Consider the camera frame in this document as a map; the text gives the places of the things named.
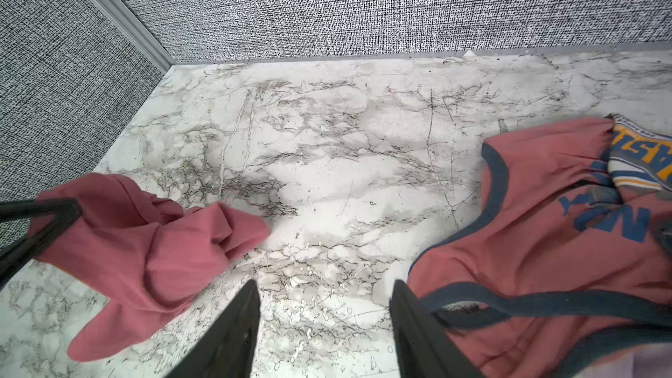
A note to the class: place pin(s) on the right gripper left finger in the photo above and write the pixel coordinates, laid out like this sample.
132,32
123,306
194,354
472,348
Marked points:
227,349

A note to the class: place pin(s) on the light pink cloth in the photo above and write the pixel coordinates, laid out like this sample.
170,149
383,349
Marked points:
650,361

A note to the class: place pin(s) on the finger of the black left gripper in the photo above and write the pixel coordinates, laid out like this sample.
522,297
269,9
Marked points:
61,215

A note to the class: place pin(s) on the dark pink cloth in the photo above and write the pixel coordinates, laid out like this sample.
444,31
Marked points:
150,256

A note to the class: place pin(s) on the striped grey yellow cloth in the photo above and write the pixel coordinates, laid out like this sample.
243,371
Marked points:
638,157

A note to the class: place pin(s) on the red shirt navy trim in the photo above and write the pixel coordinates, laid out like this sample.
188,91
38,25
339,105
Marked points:
562,269

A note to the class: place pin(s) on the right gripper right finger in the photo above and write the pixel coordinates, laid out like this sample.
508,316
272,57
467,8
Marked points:
423,349

